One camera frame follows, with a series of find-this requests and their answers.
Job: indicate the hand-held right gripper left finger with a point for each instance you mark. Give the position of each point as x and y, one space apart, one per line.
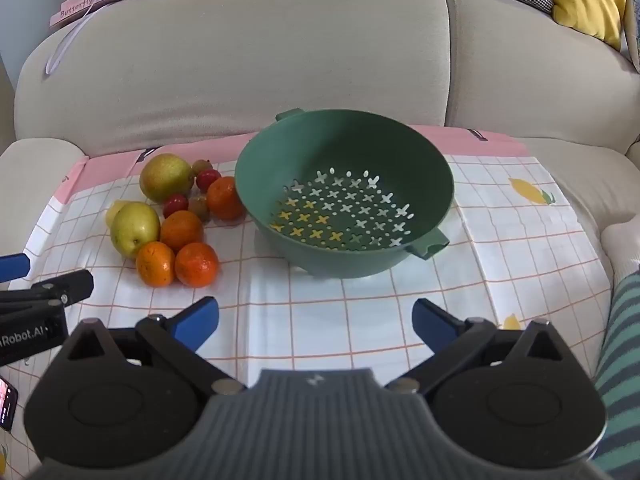
197 322

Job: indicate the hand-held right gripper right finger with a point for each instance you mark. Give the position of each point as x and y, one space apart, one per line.
432 325

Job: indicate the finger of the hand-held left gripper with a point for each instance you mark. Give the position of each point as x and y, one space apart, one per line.
12 267
65 287

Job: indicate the orange mandarin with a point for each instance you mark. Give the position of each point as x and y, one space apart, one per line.
181 230
196 265
156 264
225 199

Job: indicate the yellow green pear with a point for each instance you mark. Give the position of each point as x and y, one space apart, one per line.
134 230

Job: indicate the reddish green pear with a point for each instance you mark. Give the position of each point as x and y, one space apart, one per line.
165 177

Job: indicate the green plastic colander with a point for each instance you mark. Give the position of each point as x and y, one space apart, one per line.
280 160

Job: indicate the black smartphone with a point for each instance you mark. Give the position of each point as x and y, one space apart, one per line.
6 402

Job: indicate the checked lemon print tablecloth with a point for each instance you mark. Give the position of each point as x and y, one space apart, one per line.
350 300

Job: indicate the small brown kiwi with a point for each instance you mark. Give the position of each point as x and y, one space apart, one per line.
201 165
199 207

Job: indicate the red cherry tomato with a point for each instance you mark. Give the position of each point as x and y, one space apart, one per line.
208 180
175 205

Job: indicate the person's green striped clothing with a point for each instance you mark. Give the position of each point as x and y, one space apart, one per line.
620 360

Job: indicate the white ribbon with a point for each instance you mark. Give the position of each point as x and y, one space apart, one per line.
62 50

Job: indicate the pink box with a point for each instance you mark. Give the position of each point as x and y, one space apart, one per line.
75 10

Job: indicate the beige sofa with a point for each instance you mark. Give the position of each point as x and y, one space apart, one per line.
250 60

